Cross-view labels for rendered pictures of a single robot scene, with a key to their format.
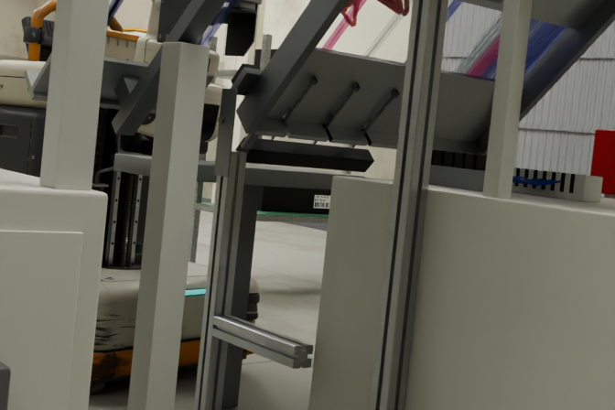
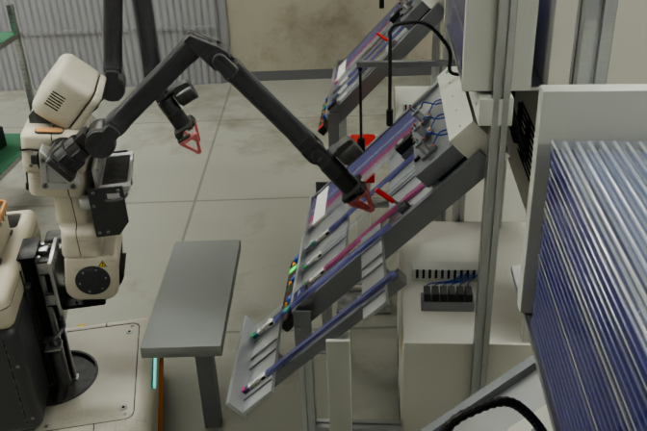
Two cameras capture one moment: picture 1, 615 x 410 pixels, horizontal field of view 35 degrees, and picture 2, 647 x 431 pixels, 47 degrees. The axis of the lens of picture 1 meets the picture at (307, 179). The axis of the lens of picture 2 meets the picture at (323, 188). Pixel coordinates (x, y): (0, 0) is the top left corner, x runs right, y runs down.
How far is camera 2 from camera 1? 2.02 m
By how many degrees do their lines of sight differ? 51
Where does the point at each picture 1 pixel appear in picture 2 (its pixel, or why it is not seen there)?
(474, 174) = (466, 304)
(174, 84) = (347, 364)
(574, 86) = not seen: outside the picture
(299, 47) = (356, 277)
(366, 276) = (442, 385)
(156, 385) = not seen: outside the picture
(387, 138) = not seen: hidden behind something
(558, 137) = not seen: outside the picture
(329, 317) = (412, 406)
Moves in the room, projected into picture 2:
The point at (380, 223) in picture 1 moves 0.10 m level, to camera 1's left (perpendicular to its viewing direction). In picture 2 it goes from (450, 362) to (429, 380)
